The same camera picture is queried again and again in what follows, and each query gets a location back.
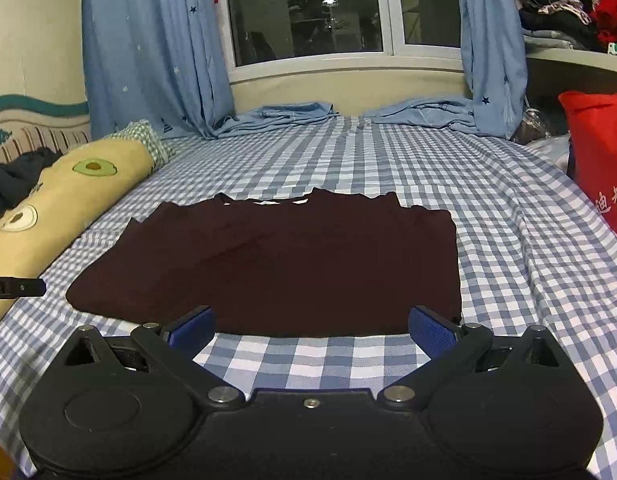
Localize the dark navy crumpled garment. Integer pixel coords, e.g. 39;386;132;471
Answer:
0;148;62;218

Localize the white shelf board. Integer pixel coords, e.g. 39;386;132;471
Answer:
527;48;617;73

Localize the right blue star curtain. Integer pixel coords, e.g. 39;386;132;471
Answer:
366;0;528;140

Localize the left blue star curtain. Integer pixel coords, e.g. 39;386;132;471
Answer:
82;0;336;140

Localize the green checkered pillow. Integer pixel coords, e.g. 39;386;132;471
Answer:
106;119;176;170

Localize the clear plastic bottle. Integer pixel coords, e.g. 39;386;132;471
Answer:
511;107;558;145

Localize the dark maroon printed t-shirt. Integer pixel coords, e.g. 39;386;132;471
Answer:
66;188;461;337

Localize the blue white checkered bedsheet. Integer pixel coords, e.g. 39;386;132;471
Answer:
0;112;617;480

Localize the red fabric bag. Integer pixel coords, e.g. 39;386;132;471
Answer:
558;91;617;233

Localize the white framed window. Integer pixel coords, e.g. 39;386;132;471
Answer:
214;0;463;84

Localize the blue star curtain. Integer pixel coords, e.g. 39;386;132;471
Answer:
82;0;336;140
366;0;528;140

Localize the yellow avocado print quilt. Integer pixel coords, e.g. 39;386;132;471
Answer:
0;138;157;335

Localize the clothes pile on shelf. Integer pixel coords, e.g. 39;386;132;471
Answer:
519;0;617;52

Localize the striped teal trimmed headboard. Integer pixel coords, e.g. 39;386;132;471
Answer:
0;94;92;164

